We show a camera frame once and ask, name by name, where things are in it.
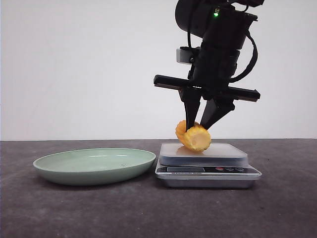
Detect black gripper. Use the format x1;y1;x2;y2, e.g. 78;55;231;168
154;44;260;129

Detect yellow corn cob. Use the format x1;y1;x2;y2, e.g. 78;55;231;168
175;120;211;152

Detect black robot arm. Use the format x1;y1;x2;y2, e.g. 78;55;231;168
154;0;260;129

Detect silver digital kitchen scale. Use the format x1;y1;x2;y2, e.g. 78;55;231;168
155;143;262;188

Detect green round plate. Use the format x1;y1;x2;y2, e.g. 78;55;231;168
33;148;156;186

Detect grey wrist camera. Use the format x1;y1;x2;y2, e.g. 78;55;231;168
176;47;200;64

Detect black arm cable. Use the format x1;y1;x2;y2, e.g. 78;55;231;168
229;31;259;82

